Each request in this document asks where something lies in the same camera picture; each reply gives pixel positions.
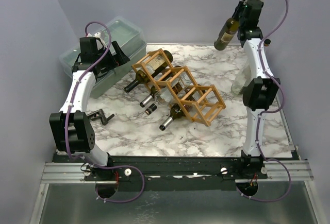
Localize black corkscrew tool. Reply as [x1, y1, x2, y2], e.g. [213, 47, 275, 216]
[87, 109, 114, 126]

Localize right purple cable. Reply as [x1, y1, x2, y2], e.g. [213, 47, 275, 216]
[236, 0, 292, 203]

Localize tall clear glass bottle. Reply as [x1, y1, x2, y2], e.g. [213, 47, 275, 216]
[230, 61, 251, 96]

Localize green wine bottle white label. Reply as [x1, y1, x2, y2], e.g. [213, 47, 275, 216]
[158, 84, 207, 131]

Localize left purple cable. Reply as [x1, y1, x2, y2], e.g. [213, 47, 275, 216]
[63, 22, 145, 204]

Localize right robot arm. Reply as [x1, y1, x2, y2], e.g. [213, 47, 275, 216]
[233, 0, 281, 179]

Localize clear square liquor bottle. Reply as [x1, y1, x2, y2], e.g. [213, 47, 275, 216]
[140, 72, 192, 115]

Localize clear bottle black cap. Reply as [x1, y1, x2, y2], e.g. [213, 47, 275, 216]
[263, 39, 271, 47]

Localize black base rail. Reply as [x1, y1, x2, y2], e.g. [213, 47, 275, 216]
[46, 155, 267, 196]

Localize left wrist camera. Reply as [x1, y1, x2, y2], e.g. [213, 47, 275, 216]
[93, 31, 108, 48]

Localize green wine bottle brown label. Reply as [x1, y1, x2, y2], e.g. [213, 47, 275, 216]
[140, 72, 175, 108]

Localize purple cable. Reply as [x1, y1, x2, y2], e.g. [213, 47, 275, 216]
[236, 0, 292, 203]
[63, 22, 145, 204]

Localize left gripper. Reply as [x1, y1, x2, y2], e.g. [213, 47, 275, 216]
[94, 41, 129, 73]

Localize wooden wine rack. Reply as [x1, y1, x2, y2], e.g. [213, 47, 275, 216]
[124, 49, 226, 131]

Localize dark green wine bottle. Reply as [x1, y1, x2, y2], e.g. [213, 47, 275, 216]
[124, 50, 173, 93]

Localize green bottle silver capsule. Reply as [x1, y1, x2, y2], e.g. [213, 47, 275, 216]
[214, 14, 239, 51]

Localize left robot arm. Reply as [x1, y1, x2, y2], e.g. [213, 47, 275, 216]
[49, 32, 130, 180]

